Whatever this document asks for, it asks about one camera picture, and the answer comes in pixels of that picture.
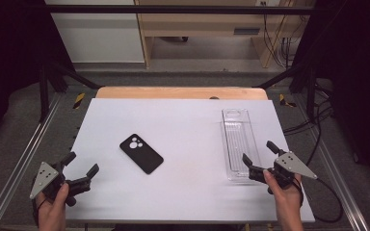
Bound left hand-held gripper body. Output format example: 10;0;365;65
29;161;92;208

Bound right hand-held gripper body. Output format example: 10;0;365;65
248;149;319;195

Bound clear plastic container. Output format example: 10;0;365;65
220;107;262;184

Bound black phone case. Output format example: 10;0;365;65
119;133;165;175

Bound person's left hand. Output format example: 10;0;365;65
35;182;70;231

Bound person's right hand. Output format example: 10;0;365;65
262;168;304;231

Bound yellow black tape marker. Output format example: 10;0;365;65
72;92;87;111
278;92;299;109

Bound light wooden table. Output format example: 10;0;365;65
94;85;269;101

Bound black curtain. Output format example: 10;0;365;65
293;0;370;187
0;0;75;152

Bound white cabinet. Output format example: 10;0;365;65
43;0;145;64

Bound wooden desk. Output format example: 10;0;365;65
134;0;316;70

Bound aluminium floor rail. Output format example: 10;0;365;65
294;92;370;231
0;91;63;231

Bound black floor cables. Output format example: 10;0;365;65
282;81;335;137

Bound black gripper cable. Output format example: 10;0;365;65
302;177;345;224

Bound black frame strut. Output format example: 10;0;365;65
39;60;103;123
252;61;319;123

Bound hanging black cables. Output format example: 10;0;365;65
262;2;296;69

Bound black horizontal frame bar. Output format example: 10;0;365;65
43;4;320;15

